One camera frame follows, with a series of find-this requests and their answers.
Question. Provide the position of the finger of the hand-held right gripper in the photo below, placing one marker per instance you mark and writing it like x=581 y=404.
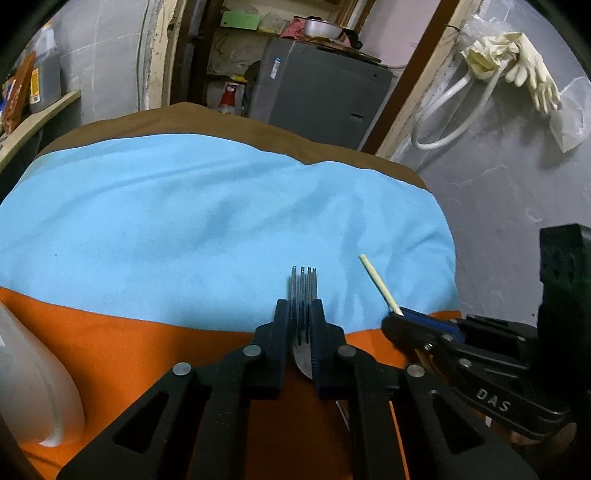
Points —
x=434 y=323
x=489 y=392

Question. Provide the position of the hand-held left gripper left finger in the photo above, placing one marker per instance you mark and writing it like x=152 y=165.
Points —
x=282 y=350

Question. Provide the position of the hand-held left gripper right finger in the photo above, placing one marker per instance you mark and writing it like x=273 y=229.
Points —
x=316 y=355

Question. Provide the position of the steel fork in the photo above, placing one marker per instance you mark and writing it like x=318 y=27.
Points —
x=302 y=295

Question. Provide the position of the cream chopstick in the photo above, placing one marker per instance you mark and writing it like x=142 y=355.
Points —
x=378 y=281

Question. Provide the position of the white perforated utensil holder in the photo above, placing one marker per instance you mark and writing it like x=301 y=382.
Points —
x=32 y=383

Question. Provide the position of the clear plastic bag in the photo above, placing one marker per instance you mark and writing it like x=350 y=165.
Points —
x=572 y=120

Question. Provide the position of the cream rubber glove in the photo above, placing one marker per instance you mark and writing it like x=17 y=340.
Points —
x=482 y=55
x=538 y=76

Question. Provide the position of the white jug red label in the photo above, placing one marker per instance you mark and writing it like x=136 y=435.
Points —
x=227 y=99

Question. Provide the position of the grey refrigerator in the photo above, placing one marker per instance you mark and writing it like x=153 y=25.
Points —
x=318 y=92

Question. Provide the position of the metal basin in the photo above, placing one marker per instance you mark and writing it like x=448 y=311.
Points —
x=323 y=28

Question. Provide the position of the pink cloth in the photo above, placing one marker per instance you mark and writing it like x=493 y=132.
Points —
x=292 y=28

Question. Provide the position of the green box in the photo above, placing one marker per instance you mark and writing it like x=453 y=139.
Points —
x=240 y=21

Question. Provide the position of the wooden shelf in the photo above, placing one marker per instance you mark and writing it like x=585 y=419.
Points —
x=32 y=122

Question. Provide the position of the large dark sauce jug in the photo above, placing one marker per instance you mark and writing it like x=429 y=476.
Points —
x=46 y=78

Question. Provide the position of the orange snack packet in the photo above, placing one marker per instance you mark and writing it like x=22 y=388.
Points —
x=18 y=94

